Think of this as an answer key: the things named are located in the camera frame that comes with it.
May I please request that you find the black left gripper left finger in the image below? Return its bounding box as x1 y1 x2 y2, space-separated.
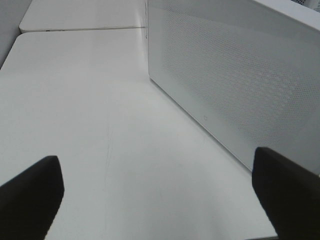
0 155 65 240

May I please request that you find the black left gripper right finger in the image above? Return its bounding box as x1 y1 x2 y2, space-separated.
251 147 320 240

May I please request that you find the white microwave door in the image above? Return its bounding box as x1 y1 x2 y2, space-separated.
147 0 320 174

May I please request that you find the white adjoining table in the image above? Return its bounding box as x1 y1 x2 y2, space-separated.
19 0 148 33

